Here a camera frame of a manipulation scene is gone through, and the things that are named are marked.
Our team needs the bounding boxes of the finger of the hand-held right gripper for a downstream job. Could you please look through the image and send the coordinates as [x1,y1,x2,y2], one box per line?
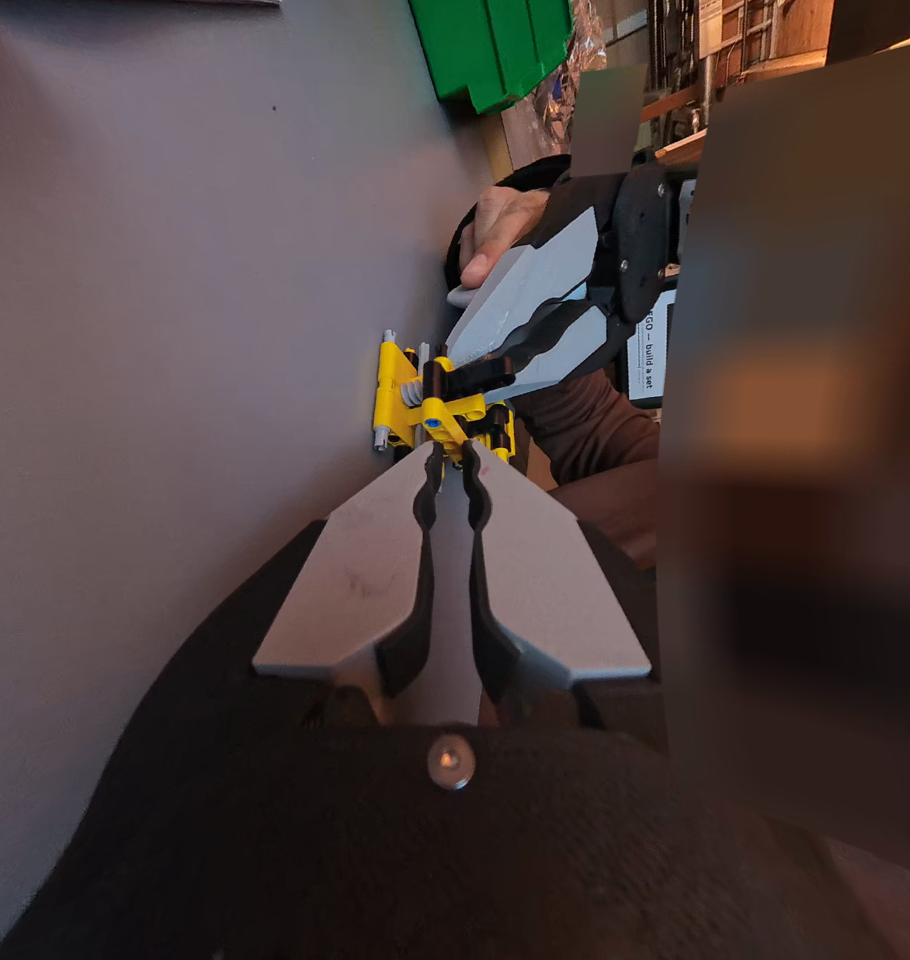
[476,298,622,408]
[444,205,603,370]

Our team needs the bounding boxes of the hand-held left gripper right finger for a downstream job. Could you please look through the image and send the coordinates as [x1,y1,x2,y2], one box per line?
[461,438,654,725]

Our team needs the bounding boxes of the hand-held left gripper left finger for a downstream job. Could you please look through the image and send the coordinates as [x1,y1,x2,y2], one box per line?
[252,441,447,725]

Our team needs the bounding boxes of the yellow and black lego model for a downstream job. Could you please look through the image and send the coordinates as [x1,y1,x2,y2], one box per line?
[371,328,519,464]

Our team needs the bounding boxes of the person's right hand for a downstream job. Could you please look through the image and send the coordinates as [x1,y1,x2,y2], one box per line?
[458,185,553,291]

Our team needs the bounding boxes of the crinkled foil sheet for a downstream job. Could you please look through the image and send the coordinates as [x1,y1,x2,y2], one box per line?
[500,0,652,162]

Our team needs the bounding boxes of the green plastic bin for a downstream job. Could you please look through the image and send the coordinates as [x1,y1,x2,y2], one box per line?
[408,0,576,116]

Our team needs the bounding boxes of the wooden shelf unit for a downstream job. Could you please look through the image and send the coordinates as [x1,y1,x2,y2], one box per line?
[642,0,910,168]

